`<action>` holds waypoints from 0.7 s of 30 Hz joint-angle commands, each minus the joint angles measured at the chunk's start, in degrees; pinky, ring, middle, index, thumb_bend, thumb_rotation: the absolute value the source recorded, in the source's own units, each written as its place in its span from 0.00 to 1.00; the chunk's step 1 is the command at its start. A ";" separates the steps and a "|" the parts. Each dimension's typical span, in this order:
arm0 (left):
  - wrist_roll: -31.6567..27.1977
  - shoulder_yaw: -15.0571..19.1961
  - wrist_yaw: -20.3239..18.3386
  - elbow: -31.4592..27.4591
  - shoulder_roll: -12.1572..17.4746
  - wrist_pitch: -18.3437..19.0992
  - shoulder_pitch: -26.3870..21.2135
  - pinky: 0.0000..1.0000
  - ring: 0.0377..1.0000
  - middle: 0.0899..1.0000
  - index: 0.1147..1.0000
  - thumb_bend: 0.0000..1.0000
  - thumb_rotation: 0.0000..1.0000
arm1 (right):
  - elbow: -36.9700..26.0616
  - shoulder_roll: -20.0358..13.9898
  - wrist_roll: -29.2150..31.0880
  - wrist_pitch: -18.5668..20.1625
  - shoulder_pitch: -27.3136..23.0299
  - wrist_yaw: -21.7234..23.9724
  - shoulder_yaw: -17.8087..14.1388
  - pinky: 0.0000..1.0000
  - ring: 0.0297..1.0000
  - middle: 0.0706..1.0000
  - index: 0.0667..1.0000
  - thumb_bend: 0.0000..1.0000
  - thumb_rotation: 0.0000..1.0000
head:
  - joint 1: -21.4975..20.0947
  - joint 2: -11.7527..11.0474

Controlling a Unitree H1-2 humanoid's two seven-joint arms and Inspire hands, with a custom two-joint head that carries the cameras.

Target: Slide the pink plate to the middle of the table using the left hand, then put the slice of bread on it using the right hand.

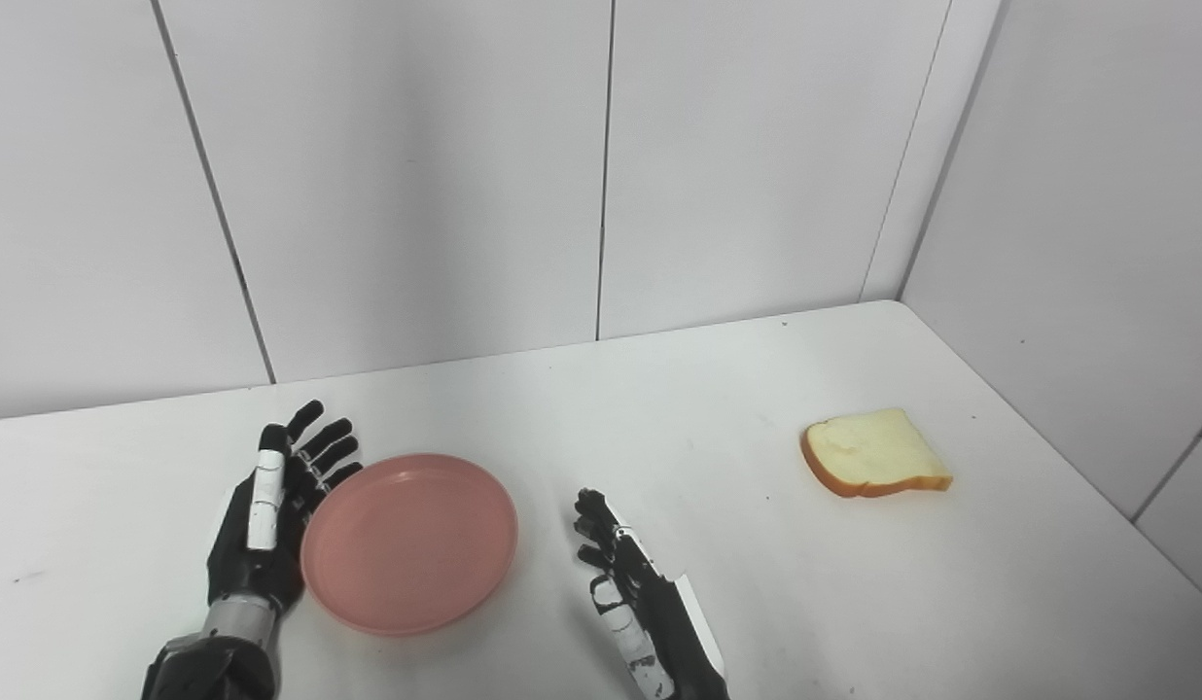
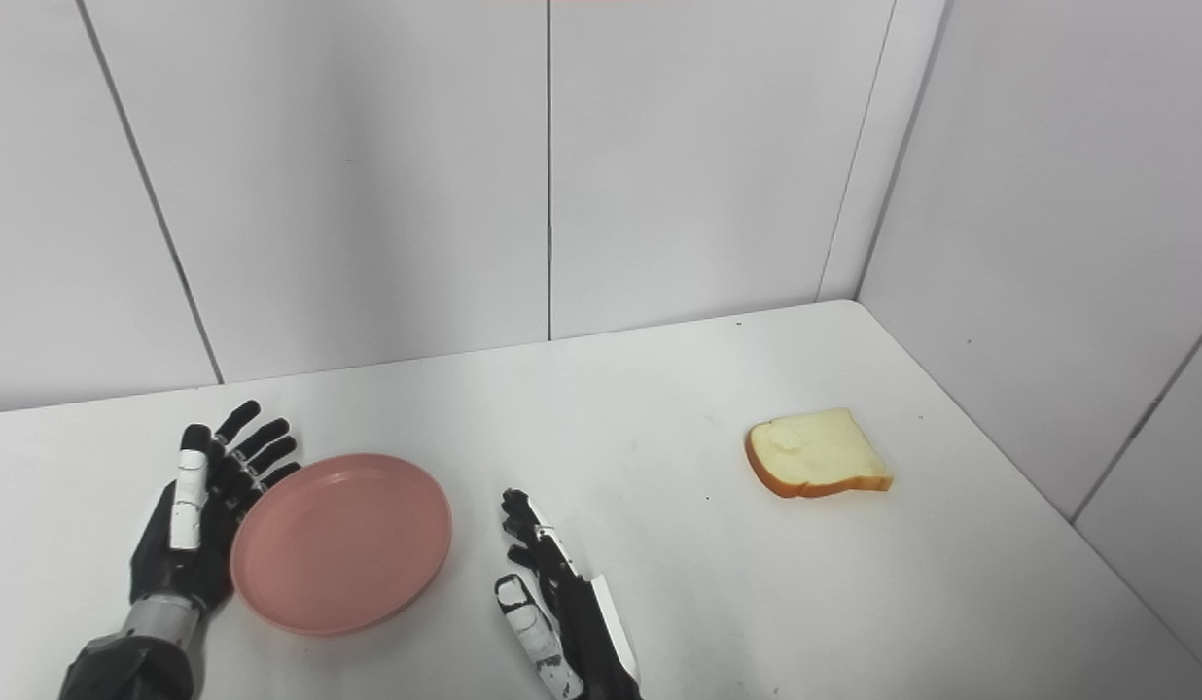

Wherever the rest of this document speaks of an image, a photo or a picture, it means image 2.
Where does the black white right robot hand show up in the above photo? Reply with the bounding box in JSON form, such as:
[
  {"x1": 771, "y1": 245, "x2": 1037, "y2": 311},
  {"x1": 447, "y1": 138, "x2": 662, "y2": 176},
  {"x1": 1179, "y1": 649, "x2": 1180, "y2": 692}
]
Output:
[{"x1": 494, "y1": 488, "x2": 645, "y2": 700}]

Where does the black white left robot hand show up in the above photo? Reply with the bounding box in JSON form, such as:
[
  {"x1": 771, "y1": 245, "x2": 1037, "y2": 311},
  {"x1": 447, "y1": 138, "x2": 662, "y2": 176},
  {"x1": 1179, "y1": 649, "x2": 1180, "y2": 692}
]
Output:
[{"x1": 129, "y1": 400, "x2": 302, "y2": 616}]

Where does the pink round plate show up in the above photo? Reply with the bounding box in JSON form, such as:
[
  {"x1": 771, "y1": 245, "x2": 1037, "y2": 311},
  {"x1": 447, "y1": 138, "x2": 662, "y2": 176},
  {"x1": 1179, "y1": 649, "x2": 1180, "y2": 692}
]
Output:
[{"x1": 230, "y1": 453, "x2": 454, "y2": 638}]

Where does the slice of bread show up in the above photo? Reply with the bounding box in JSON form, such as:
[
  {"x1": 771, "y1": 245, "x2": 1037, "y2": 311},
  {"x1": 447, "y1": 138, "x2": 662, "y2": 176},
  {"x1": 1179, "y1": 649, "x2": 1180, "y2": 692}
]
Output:
[{"x1": 744, "y1": 407, "x2": 894, "y2": 500}]

